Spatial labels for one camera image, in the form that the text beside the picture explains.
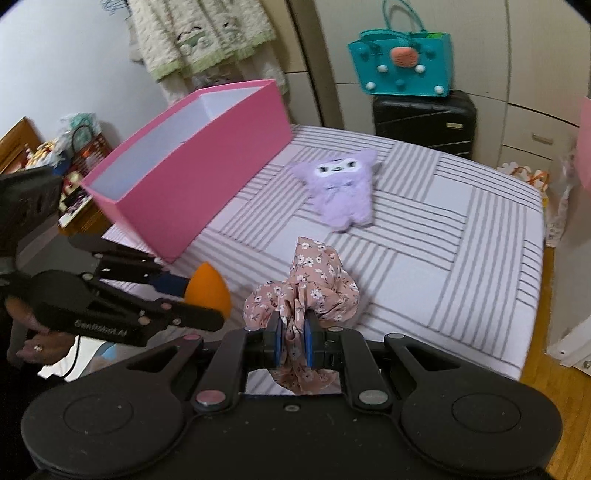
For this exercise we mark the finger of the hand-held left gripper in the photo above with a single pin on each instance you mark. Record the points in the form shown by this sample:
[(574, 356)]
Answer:
[(171, 284), (184, 316)]

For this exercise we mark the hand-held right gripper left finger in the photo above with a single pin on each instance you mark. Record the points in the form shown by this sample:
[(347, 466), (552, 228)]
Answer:
[(275, 339)]

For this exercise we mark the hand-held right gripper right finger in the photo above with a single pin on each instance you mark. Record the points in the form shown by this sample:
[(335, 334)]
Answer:
[(308, 341)]

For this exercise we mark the orange makeup sponge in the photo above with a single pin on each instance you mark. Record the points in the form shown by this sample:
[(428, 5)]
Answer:
[(210, 288)]

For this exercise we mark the pink floral cloth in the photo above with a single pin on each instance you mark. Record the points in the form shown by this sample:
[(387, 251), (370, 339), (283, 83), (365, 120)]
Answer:
[(318, 277)]

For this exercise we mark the pink storage box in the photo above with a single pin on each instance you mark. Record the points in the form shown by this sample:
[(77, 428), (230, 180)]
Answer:
[(194, 175)]

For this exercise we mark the purple plush doll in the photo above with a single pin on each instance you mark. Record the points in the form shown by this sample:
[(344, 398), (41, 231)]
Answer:
[(341, 194)]

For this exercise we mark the person's left hand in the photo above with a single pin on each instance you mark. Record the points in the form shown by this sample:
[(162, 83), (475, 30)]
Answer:
[(39, 345)]

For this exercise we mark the wooden nightstand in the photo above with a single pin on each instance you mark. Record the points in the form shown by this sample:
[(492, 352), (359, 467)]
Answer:
[(18, 138)]

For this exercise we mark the red gift bag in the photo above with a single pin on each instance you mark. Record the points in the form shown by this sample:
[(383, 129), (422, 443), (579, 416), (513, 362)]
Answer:
[(99, 147)]

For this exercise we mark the white green plastic bag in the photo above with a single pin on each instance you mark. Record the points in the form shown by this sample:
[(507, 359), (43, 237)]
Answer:
[(78, 121)]

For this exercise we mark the striped bed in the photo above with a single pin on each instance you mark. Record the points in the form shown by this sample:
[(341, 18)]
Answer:
[(461, 240)]

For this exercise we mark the cream quilted garment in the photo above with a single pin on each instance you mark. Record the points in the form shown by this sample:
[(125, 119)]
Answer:
[(203, 41)]

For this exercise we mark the black suitcase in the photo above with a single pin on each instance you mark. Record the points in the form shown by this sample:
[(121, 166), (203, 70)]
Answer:
[(425, 124)]

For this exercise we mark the white plank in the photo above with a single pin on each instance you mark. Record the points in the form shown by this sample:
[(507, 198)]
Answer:
[(572, 348)]

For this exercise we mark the yellow gift bag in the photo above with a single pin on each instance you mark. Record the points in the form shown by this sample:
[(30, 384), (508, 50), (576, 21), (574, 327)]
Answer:
[(531, 177)]

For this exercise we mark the teal felt handbag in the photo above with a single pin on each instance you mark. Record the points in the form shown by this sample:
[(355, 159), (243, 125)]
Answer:
[(415, 83)]

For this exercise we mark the clear plastic bag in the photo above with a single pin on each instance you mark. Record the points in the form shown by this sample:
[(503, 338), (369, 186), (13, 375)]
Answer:
[(561, 207)]

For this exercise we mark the beige wardrobe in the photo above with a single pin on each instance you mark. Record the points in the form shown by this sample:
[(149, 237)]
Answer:
[(498, 69)]

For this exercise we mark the pink tote bag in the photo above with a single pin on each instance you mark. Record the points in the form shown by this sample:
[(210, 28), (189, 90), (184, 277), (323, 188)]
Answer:
[(584, 147)]

